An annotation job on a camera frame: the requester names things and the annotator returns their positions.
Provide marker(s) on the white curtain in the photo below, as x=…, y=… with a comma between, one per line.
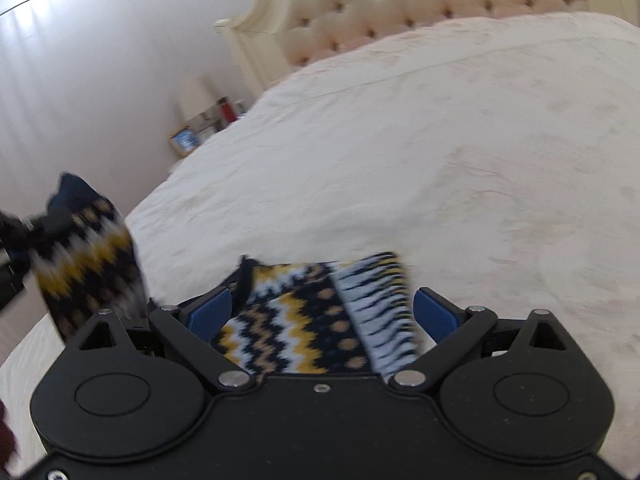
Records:
x=75, y=85

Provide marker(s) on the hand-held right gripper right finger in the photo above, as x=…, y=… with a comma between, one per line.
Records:
x=434, y=315

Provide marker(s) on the white table lamp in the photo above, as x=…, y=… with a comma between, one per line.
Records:
x=197, y=95

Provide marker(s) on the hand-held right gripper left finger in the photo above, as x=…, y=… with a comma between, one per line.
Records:
x=210, y=312

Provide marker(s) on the beige tufted headboard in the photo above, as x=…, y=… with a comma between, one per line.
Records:
x=380, y=5

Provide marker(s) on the red bottle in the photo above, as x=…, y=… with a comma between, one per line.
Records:
x=227, y=110

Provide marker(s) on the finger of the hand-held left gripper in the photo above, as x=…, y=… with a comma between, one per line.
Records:
x=30, y=227

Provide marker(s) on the wooden picture frame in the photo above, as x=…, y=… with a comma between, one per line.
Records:
x=183, y=141

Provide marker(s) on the patterned knit sock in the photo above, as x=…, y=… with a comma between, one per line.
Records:
x=300, y=320
x=85, y=260

